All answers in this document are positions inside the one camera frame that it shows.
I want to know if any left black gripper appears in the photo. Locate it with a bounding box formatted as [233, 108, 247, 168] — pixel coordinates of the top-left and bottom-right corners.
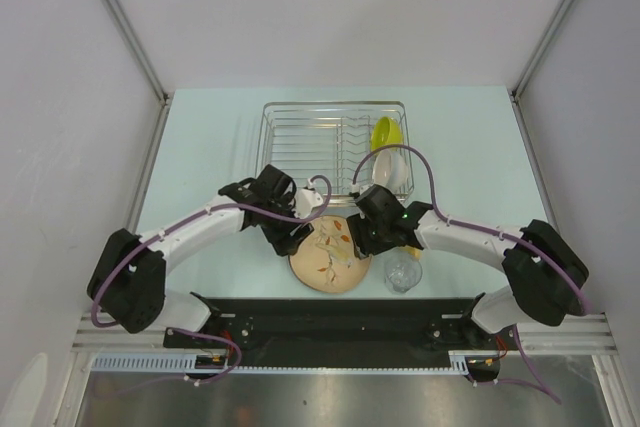
[261, 192, 313, 257]

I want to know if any beige bird pattern plate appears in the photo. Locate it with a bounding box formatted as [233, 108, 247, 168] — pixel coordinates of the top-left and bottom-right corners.
[288, 215, 372, 294]

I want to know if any white bowl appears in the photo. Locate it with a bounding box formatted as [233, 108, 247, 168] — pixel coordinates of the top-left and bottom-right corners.
[372, 149, 409, 194]

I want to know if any metal wire dish rack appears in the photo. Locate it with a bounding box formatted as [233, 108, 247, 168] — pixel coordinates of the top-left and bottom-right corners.
[255, 100, 409, 207]

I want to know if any lime green bowl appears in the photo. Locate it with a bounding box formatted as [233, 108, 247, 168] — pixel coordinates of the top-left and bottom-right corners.
[370, 116, 404, 151]

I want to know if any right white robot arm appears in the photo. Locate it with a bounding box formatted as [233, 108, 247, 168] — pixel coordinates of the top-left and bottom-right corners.
[347, 185, 589, 348]

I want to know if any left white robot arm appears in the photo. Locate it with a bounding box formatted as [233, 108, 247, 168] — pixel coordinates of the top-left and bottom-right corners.
[87, 165, 331, 347]

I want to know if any clear drinking glass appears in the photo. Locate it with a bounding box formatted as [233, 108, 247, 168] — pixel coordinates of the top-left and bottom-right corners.
[384, 251, 423, 294]

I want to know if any yellow mug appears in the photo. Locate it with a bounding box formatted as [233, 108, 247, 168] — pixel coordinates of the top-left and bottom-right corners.
[402, 246, 422, 261]

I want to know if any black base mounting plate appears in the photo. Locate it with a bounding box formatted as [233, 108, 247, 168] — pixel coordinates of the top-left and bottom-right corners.
[163, 298, 516, 369]

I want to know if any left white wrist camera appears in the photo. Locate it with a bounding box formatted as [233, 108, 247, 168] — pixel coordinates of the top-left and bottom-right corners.
[294, 186, 325, 221]

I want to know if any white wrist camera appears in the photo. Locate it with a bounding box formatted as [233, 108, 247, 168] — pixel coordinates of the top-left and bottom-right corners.
[349, 184, 370, 199]
[294, 186, 325, 221]

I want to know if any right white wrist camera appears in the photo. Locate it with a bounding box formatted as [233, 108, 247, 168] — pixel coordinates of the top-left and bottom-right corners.
[349, 184, 370, 199]

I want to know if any light blue cable duct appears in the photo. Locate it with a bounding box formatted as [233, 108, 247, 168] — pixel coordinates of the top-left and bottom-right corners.
[91, 353, 469, 376]

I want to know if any aluminium frame rail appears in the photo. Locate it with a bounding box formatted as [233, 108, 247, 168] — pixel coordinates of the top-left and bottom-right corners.
[72, 314, 618, 355]

